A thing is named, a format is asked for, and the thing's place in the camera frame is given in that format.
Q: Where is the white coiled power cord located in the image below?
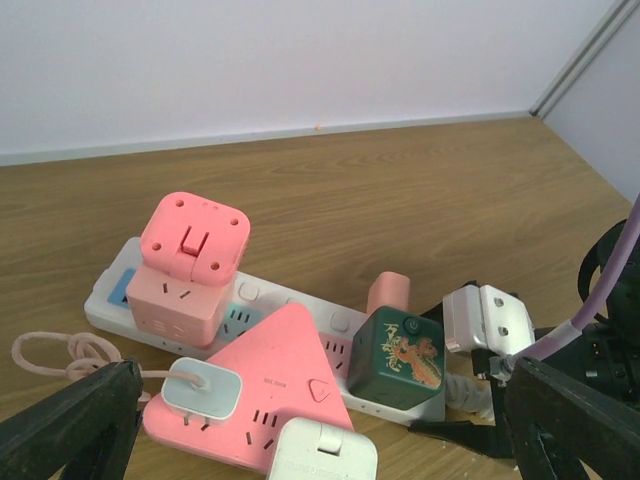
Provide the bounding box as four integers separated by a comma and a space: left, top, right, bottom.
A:
442, 372, 496, 421

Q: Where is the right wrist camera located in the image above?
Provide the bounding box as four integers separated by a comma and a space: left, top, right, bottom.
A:
442, 285, 535, 355

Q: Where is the right aluminium frame post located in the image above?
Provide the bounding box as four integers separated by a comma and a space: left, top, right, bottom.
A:
529, 0, 639, 119

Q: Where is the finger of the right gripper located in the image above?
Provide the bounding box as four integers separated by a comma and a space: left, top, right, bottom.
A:
408, 420, 514, 459

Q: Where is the pink triangular socket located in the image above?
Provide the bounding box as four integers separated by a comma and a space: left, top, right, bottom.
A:
142, 302, 357, 474

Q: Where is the pink cube socket adapter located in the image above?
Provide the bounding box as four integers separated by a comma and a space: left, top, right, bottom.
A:
126, 192, 251, 349

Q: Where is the green dragon cube socket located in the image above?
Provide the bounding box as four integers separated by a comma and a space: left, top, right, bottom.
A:
346, 306, 446, 411

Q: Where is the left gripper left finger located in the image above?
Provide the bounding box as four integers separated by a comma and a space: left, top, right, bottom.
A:
1, 360, 143, 479

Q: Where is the small white usb charger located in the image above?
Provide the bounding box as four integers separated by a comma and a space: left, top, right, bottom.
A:
161, 357, 243, 423

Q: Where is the white power strip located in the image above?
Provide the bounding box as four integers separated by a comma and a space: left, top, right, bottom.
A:
84, 237, 445, 425

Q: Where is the pink charging cable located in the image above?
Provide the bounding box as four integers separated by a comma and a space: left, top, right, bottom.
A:
10, 331, 211, 401

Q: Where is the white folding charger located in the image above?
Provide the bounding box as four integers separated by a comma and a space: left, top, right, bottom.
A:
266, 417, 378, 480

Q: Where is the pink plug adapter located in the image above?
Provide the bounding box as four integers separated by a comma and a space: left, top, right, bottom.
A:
366, 271, 410, 315

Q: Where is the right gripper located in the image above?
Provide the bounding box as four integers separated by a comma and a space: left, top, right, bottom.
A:
543, 247, 639, 400

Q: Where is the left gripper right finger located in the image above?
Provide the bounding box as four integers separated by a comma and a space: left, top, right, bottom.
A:
505, 358, 639, 479

